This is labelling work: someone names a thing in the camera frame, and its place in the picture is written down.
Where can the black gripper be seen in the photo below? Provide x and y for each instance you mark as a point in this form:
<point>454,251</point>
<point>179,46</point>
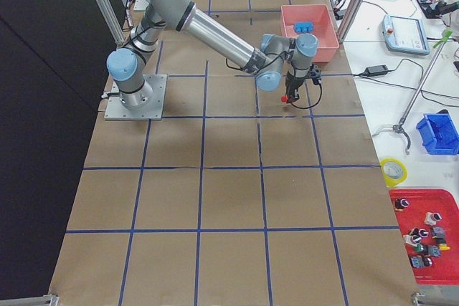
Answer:
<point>292,83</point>

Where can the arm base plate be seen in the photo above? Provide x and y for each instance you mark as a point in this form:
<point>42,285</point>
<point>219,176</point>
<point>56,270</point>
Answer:
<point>146,104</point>

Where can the red parts tray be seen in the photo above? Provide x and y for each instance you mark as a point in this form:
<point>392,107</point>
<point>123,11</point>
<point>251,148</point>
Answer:
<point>428,222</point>

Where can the teach pendant tablet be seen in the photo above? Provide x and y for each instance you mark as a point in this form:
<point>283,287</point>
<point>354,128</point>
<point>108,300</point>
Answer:
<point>404,34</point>

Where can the blue storage bin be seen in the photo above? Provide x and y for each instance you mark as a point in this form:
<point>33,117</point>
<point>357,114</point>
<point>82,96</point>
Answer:
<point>438,133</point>

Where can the yellow tape roll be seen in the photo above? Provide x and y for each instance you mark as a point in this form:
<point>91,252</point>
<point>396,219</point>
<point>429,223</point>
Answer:
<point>394,172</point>

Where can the blue toy block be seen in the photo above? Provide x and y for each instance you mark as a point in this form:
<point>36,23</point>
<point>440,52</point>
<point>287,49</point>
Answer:
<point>303,27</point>

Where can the black power adapter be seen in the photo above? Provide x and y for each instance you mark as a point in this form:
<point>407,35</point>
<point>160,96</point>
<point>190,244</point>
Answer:
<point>377,70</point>

